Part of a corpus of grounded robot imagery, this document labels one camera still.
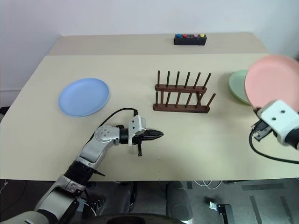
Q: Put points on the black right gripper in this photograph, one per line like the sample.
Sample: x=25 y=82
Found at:
x=262 y=130

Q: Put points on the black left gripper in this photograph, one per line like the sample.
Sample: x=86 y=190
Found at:
x=140 y=139

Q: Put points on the pink plate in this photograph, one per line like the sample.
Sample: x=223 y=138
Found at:
x=271 y=79

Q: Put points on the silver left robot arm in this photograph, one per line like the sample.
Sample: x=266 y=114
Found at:
x=93 y=149

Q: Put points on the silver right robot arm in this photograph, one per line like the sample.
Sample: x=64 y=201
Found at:
x=294 y=138

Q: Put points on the wooden dish rack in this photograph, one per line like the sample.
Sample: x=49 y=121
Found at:
x=182 y=100

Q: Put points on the green plate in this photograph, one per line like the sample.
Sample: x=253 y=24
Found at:
x=237 y=86

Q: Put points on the blue plate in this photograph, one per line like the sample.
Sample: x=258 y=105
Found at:
x=83 y=96

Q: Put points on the black button box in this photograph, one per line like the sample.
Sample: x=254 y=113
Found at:
x=189 y=41

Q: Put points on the black floor plate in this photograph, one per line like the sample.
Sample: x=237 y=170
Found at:
x=225 y=212

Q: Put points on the grey robot torso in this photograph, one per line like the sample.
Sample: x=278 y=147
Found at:
x=18 y=218

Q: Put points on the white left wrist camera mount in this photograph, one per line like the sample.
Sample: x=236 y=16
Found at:
x=137 y=123

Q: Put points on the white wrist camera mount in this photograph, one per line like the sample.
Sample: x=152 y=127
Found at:
x=137 y=123
x=279 y=119

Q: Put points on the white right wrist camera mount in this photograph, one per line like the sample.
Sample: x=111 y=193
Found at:
x=279 y=119

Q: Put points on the small metal bracket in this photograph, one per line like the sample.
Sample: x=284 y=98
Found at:
x=213 y=205

